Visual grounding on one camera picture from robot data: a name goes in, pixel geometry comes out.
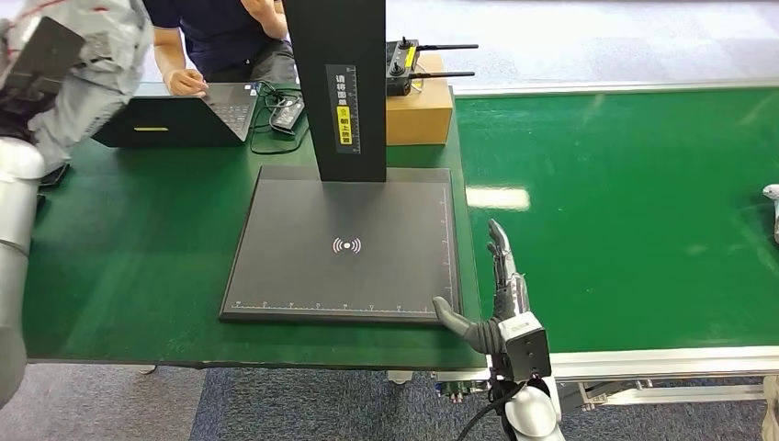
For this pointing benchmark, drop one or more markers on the flat black pouch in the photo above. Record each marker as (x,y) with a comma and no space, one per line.
(40,202)

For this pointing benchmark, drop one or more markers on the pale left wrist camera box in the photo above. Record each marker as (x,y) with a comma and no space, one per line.
(39,58)

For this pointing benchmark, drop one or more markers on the green conveyor belt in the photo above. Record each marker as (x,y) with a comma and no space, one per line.
(639,182)

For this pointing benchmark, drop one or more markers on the aluminium conveyor frame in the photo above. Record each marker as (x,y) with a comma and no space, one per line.
(669,363)

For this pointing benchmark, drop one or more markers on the black laptop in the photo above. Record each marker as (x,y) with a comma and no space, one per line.
(164,128)

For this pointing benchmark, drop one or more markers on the black phone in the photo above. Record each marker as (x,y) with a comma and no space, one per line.
(56,176)

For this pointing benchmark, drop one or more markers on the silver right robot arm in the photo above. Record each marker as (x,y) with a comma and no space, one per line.
(532,414)

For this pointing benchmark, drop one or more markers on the brown cardboard box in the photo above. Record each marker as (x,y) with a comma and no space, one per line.
(420,118)

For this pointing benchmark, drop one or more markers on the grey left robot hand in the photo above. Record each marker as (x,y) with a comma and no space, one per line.
(100,58)

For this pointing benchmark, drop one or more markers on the black power adapter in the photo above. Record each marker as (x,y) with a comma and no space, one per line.
(287,115)

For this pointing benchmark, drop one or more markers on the black inbound scanner machine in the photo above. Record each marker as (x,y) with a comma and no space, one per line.
(341,274)

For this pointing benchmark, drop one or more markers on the grey plastic mailer package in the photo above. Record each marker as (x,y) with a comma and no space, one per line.
(773,210)

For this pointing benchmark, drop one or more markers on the person's right hand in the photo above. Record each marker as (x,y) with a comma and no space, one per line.
(185,82)

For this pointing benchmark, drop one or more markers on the white table foot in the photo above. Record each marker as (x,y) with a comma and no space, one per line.
(146,369)
(400,377)

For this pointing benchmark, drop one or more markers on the black remote controller with antennas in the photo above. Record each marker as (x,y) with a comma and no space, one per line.
(398,68)

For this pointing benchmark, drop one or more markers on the white plastic mailer package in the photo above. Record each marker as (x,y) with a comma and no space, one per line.
(79,115)

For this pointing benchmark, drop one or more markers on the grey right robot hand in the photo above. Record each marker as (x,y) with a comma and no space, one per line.
(508,292)

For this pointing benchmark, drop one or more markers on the person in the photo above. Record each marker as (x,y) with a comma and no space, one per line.
(213,36)

